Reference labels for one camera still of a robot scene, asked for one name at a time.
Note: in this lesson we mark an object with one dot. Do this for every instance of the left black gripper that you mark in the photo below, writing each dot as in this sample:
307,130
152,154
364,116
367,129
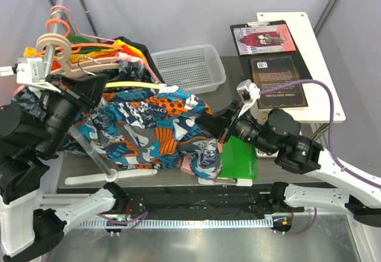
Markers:
90,91

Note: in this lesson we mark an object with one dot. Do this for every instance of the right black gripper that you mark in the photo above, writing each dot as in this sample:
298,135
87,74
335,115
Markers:
216,124

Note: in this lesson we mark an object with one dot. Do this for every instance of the yellow clothes hanger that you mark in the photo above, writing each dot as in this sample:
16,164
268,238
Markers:
125,84

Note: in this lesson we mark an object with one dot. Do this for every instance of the colourful patterned shorts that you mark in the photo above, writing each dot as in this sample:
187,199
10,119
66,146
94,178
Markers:
152,129

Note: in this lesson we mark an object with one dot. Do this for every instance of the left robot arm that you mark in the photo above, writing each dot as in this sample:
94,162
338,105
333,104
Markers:
27,143

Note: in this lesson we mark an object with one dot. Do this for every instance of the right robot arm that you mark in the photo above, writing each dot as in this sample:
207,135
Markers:
352,190

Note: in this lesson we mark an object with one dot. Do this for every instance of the beige wooden hanger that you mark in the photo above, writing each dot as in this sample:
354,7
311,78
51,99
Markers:
76,70

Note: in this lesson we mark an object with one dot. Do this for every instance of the dark patterned shorts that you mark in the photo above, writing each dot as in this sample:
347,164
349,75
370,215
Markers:
131,68

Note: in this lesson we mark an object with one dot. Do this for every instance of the orange knitted shorts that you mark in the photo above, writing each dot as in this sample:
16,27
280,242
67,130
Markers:
57,66

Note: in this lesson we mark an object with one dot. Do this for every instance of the orange clothes hanger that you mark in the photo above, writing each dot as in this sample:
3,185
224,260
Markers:
40,51

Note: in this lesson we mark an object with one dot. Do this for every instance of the pink clothes hanger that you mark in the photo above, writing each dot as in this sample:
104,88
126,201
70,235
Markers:
70,17

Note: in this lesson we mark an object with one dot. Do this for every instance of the yellow shorts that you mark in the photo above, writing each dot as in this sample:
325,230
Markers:
103,51

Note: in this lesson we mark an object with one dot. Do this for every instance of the green clipboard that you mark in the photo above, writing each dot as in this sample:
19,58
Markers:
239,165

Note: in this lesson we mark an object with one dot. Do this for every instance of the pink cube power adapter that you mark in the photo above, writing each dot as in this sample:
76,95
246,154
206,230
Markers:
186,165

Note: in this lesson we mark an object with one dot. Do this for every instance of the white perforated plastic basket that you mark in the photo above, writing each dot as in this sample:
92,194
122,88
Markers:
196,69

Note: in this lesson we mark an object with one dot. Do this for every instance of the black garment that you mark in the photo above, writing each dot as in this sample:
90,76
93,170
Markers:
134,44

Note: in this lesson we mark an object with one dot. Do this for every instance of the black hardcover book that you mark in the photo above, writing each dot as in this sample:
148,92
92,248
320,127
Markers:
272,71

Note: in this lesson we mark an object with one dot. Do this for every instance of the silver clothes rack pole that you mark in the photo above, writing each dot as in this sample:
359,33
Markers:
48,60

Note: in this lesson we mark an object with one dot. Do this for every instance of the white rack base foot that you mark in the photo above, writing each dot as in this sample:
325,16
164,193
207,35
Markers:
114,177

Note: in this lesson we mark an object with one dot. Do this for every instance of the red illustrated book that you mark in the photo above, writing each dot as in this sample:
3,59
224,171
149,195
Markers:
263,38

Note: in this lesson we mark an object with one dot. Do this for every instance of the white side table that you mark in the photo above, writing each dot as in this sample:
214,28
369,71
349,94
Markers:
318,112

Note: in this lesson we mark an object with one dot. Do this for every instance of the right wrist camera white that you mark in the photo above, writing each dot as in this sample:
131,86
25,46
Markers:
249,94

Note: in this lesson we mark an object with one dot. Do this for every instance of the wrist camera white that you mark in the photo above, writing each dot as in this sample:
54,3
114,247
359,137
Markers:
29,71
249,94

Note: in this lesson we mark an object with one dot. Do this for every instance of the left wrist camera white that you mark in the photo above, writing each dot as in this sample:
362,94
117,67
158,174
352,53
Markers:
29,71

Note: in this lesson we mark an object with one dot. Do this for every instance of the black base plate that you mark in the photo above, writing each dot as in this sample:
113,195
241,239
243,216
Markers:
205,202

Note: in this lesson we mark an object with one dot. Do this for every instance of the white cable duct strip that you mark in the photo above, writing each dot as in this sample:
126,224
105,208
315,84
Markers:
100,223

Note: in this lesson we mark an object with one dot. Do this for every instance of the aluminium rail frame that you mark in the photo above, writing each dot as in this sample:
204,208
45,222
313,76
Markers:
327,199

